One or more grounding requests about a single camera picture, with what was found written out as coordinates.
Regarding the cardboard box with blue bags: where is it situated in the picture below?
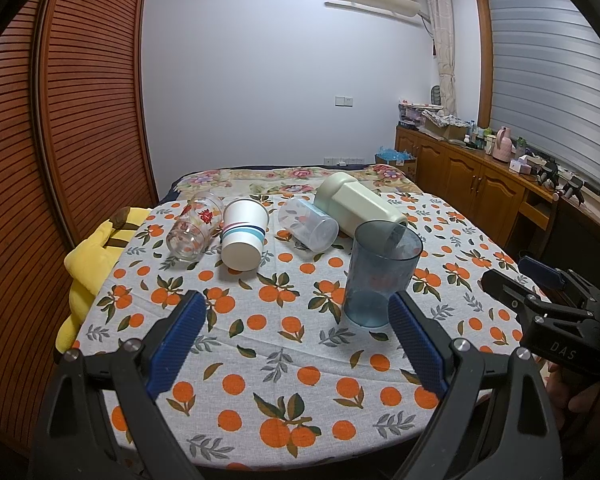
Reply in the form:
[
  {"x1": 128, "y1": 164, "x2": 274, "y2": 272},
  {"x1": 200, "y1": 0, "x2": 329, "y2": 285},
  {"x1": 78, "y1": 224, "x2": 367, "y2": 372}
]
[{"x1": 374, "y1": 144, "x2": 419, "y2": 179}]

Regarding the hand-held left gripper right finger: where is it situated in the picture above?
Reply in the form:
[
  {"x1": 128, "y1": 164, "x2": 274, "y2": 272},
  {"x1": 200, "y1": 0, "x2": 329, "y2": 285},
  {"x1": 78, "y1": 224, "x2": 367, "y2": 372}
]
[{"x1": 388, "y1": 290, "x2": 564, "y2": 480}]

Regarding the clear plastic cup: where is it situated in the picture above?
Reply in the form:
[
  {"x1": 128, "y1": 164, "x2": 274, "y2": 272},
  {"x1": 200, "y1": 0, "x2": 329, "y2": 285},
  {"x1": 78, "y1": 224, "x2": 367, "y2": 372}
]
[{"x1": 278, "y1": 197, "x2": 340, "y2": 253}]

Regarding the pink thermos flask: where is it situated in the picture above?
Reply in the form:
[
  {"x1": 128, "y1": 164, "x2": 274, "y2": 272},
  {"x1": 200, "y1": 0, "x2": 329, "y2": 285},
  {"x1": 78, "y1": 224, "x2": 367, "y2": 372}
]
[{"x1": 493, "y1": 125, "x2": 513, "y2": 164}]

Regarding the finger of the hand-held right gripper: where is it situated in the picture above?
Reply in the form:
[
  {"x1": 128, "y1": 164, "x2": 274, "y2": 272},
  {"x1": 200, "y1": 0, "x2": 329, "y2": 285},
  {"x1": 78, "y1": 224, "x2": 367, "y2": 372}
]
[
  {"x1": 518, "y1": 255, "x2": 600, "y2": 307},
  {"x1": 481, "y1": 268, "x2": 597, "y2": 322}
]

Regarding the yellow plush toy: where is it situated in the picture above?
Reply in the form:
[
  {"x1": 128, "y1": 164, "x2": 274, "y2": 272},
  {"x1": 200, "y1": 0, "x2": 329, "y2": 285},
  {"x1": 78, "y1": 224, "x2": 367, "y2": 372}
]
[{"x1": 55, "y1": 205, "x2": 149, "y2": 354}]

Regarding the orange fruit print tablecloth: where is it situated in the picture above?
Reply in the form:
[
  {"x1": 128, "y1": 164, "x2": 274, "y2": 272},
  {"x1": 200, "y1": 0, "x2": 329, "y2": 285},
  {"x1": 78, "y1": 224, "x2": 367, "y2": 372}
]
[{"x1": 71, "y1": 191, "x2": 532, "y2": 467}]

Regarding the blue transparent plastic cup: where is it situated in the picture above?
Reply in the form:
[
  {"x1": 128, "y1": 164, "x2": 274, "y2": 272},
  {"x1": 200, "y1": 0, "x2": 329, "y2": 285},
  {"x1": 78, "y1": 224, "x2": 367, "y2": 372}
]
[{"x1": 343, "y1": 220, "x2": 425, "y2": 331}]

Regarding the cream thermos jug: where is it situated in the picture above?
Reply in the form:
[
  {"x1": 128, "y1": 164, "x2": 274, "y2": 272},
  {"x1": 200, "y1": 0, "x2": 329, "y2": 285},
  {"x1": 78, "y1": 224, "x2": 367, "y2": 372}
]
[{"x1": 313, "y1": 171, "x2": 410, "y2": 242}]

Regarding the beige patterned curtain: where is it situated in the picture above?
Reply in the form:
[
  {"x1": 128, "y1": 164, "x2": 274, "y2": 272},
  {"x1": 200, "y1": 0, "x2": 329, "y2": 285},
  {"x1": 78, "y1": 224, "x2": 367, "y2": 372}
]
[{"x1": 424, "y1": 0, "x2": 459, "y2": 117}]

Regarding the grey window blind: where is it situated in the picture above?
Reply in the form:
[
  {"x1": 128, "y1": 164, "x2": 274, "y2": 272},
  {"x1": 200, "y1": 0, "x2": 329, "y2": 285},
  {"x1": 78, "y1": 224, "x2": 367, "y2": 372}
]
[{"x1": 486, "y1": 0, "x2": 600, "y2": 183}]

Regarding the wooden sideboard cabinet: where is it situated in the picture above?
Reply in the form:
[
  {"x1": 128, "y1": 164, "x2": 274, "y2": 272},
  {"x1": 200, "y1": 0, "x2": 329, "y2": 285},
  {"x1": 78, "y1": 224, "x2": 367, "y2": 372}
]
[{"x1": 394, "y1": 125, "x2": 600, "y2": 273}]

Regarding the stack of small storage boxes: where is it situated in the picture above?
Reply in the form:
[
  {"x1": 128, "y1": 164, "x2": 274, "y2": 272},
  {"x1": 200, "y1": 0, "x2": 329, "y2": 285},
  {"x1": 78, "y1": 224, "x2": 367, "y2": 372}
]
[{"x1": 397, "y1": 101, "x2": 427, "y2": 131}]

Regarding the person's right hand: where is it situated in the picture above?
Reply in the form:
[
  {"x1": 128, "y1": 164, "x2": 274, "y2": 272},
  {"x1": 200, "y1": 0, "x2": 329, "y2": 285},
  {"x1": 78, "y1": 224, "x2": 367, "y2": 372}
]
[{"x1": 544, "y1": 360, "x2": 600, "y2": 413}]

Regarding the floral blanket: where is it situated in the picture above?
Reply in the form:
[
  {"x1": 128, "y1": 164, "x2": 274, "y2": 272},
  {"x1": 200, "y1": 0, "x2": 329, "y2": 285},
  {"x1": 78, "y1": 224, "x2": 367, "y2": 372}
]
[{"x1": 171, "y1": 165, "x2": 422, "y2": 207}]

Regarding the small black tripod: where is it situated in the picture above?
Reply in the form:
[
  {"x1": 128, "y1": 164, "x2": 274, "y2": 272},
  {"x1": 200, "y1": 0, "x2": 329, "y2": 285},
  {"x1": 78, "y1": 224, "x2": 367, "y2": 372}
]
[
  {"x1": 537, "y1": 157, "x2": 562, "y2": 187},
  {"x1": 560, "y1": 174, "x2": 587, "y2": 207}
]

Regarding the glass cup with red print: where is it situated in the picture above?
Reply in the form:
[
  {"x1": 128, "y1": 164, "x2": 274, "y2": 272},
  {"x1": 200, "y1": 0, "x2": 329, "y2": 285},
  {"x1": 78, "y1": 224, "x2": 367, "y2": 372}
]
[{"x1": 166, "y1": 192, "x2": 225, "y2": 262}]

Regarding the open cardboard box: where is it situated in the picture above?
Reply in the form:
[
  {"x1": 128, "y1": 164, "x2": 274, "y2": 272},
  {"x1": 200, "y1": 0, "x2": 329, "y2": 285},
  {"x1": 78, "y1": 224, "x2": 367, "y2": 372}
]
[{"x1": 422, "y1": 110, "x2": 472, "y2": 142}]

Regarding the brown louvered wardrobe door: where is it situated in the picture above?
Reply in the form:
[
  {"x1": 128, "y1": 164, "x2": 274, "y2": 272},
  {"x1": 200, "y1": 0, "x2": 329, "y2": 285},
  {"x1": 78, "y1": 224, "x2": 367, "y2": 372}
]
[
  {"x1": 0, "y1": 0, "x2": 77, "y2": 463},
  {"x1": 32, "y1": 0, "x2": 160, "y2": 252}
]

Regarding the wooden window frame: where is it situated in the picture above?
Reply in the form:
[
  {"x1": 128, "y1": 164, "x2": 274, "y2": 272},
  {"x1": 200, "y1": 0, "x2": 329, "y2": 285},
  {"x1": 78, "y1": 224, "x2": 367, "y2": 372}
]
[{"x1": 472, "y1": 0, "x2": 496, "y2": 133}]

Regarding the white striped paper cup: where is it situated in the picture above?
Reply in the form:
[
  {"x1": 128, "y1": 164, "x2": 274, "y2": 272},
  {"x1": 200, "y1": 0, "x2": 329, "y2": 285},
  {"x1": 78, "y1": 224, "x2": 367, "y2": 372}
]
[{"x1": 220, "y1": 198, "x2": 271, "y2": 271}]

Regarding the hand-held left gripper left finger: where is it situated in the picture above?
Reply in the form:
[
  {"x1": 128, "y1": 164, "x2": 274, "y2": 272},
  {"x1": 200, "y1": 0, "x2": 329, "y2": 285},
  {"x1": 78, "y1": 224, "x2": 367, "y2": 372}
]
[{"x1": 30, "y1": 290, "x2": 208, "y2": 480}]

